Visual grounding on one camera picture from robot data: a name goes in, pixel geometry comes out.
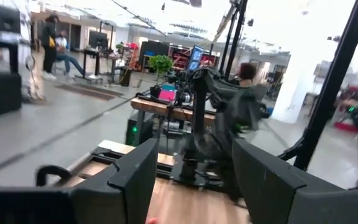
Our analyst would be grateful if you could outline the dark floor mat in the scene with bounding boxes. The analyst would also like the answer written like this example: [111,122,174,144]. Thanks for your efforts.
[53,83,126,102]

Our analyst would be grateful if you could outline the black partition panel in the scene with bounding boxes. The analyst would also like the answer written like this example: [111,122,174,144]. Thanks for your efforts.
[138,40,170,66]

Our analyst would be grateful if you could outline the black computer tower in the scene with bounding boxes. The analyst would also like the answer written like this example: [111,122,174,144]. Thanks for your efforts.
[124,111,155,147]

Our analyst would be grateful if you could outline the black monitor on stand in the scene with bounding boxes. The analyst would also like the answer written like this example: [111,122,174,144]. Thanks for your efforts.
[0,1,22,35]

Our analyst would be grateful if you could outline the green potted plant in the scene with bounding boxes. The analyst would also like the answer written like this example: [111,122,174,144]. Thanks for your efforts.
[147,54,174,86]

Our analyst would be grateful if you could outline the standing person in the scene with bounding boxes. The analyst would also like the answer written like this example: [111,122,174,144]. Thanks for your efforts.
[40,14,59,81]

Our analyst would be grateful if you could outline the black monitor on desk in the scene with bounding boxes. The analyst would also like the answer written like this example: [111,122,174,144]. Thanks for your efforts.
[88,30,109,50]

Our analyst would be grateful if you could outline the black frame clamp handle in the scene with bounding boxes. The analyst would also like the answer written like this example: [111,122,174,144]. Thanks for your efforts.
[35,164,74,187]

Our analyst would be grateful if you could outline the red floor object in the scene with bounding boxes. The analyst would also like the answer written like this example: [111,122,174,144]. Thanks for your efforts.
[333,120,358,134]

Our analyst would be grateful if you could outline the seated person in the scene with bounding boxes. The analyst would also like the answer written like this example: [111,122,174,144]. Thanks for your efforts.
[54,29,86,78]

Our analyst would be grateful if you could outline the monitor with blue screen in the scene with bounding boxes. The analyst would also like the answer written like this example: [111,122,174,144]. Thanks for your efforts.
[186,45,205,73]

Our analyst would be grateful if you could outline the wooden workbench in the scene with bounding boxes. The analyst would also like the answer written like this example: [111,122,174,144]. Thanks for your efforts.
[130,96,219,147]

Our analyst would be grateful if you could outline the black overhead frame poles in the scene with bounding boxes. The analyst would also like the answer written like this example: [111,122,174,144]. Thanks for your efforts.
[218,0,249,80]

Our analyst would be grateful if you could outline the pink box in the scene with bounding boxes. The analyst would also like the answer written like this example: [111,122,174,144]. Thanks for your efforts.
[158,89,177,103]

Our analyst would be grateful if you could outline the person behind robot arm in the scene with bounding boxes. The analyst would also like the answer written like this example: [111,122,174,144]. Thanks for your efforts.
[228,62,258,88]

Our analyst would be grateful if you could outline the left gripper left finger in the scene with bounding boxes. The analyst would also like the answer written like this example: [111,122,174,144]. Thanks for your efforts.
[71,138,159,224]

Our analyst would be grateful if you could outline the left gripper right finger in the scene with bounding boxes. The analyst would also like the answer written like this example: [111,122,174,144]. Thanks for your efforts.
[231,139,344,224]

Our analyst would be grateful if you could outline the black office desk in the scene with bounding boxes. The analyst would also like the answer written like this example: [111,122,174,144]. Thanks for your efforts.
[81,46,121,82]

